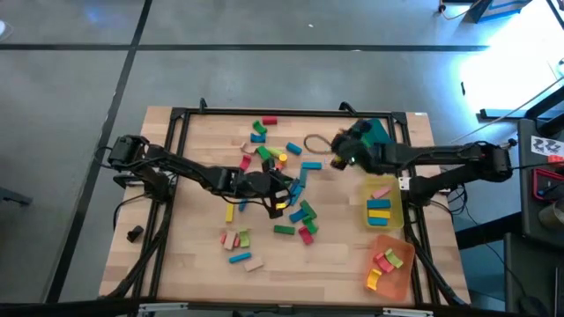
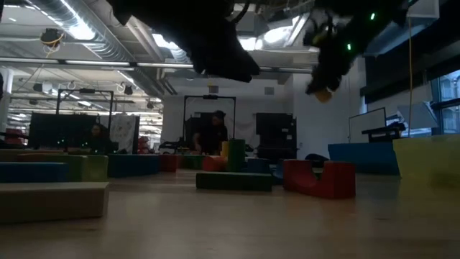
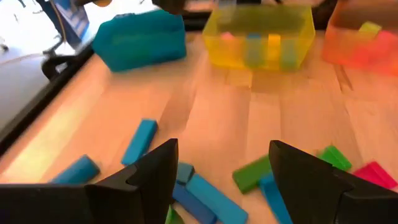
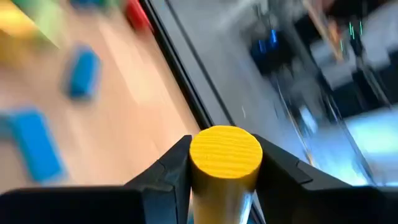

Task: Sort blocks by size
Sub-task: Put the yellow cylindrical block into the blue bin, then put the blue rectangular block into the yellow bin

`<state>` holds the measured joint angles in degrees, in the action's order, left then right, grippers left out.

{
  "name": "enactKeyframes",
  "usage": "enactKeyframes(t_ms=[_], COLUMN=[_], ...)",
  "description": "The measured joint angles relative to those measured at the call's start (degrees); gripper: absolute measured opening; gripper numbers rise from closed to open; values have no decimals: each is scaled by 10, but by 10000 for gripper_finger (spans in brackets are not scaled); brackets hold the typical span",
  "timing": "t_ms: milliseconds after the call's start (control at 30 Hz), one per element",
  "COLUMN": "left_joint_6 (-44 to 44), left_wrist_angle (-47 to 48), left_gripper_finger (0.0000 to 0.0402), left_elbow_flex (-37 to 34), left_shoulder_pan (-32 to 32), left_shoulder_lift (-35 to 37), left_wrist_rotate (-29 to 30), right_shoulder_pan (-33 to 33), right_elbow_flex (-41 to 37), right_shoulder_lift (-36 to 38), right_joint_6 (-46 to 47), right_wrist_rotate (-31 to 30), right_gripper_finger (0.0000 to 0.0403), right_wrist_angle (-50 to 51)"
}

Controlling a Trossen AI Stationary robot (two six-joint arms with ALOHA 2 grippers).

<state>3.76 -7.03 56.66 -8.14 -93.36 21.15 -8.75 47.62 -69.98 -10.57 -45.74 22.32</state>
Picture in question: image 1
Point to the dark lower desk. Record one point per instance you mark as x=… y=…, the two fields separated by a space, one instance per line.
x=529 y=264

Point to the red wooden arch block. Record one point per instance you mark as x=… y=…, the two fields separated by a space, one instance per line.
x=306 y=236
x=383 y=264

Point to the natural wooden arch block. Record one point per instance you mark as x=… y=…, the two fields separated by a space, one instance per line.
x=247 y=149

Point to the white marker paper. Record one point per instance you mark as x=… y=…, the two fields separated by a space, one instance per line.
x=546 y=146

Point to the natural wooden plank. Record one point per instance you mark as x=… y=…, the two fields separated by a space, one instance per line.
x=229 y=240
x=254 y=264

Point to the yellow wooden plank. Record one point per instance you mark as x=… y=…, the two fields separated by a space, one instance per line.
x=379 y=214
x=229 y=213

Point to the yellow wooden arch block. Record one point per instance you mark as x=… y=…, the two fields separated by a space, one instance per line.
x=373 y=279

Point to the green wooden plank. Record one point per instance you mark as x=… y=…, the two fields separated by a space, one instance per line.
x=284 y=229
x=308 y=209

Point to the red wooden cylinder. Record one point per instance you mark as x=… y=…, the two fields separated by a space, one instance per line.
x=269 y=120

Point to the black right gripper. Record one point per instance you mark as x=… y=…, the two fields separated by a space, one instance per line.
x=352 y=147

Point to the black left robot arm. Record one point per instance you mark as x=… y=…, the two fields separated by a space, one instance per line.
x=194 y=169

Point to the dark floor object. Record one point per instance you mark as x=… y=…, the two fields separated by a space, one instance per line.
x=15 y=196

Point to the blue wooden cylinder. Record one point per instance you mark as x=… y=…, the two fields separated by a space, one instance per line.
x=294 y=148

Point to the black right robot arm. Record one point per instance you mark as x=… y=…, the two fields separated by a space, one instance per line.
x=440 y=154

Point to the yellow translucent plastic bin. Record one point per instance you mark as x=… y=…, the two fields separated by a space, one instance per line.
x=396 y=224

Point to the natural wooden cylinder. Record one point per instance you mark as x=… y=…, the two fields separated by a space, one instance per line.
x=292 y=170

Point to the blue plastic bin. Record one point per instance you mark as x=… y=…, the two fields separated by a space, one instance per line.
x=381 y=132

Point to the small black device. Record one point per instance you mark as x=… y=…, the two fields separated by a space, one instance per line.
x=135 y=233

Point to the orange translucent plastic bin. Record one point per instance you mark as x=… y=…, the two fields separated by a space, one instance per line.
x=396 y=286

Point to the silver aluminium bracket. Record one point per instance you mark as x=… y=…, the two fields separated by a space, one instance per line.
x=407 y=312
x=163 y=307

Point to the metal cup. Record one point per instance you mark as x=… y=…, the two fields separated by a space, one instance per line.
x=553 y=216

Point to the light green wooden cylinder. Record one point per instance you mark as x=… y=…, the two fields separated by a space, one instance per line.
x=275 y=152

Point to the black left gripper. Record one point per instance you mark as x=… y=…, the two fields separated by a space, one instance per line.
x=264 y=185

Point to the black computer mouse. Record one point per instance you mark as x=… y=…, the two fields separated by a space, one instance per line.
x=531 y=307

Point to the teal wooden plank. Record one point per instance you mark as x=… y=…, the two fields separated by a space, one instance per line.
x=303 y=177

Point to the pink wooden plank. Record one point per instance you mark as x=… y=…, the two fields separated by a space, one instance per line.
x=381 y=192

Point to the red and black case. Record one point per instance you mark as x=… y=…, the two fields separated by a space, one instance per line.
x=548 y=187

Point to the black aluminium table frame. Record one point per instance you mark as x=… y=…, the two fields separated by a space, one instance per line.
x=286 y=112

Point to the dark blue wooden plank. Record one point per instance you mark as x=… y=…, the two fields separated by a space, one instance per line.
x=292 y=187

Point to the blue wooden arch block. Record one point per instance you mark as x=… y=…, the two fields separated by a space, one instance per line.
x=257 y=138

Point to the black stand foot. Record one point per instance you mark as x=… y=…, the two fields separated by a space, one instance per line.
x=506 y=113

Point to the light green wooden arch block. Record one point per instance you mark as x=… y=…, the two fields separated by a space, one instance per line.
x=394 y=259

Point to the blue box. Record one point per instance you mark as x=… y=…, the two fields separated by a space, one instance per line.
x=502 y=6

